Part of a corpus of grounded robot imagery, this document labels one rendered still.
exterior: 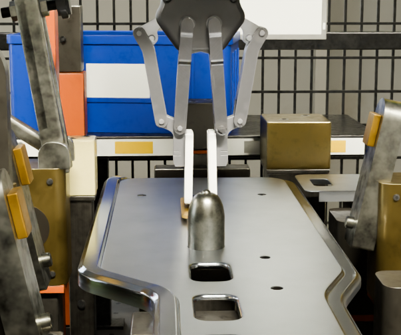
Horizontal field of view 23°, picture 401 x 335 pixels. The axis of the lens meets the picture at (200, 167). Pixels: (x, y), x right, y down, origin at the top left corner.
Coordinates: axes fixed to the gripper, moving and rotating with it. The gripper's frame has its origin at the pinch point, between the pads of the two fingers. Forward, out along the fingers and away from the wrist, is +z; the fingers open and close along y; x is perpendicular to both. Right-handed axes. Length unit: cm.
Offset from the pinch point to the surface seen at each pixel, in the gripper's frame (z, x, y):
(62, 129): -3.5, 1.0, -13.4
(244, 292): 4.7, -25.9, 2.2
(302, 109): 25, 253, 47
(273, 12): -14, 54, 13
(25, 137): -3.0, -0.8, -16.8
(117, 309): 35, 60, -11
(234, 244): 4.7, -12.1, 2.5
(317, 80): 14, 247, 51
